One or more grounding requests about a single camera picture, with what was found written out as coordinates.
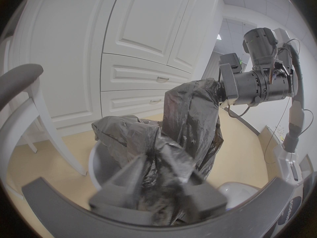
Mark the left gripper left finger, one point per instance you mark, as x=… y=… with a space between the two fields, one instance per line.
x=123 y=182

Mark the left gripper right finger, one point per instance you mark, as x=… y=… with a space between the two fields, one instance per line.
x=205 y=197

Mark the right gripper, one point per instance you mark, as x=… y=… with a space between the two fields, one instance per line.
x=247 y=88

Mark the black plastic bag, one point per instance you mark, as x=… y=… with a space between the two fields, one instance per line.
x=193 y=113

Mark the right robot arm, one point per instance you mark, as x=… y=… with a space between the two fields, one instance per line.
x=260 y=46

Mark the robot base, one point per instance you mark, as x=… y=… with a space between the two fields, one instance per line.
x=237 y=192

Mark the white trash bin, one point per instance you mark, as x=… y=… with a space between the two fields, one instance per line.
x=95 y=162

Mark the white wardrobe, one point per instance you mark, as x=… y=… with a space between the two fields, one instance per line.
x=74 y=46

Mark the white chair grey cushions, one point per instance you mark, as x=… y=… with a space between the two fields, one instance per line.
x=19 y=78

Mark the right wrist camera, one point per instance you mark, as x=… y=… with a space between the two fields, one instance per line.
x=230 y=59

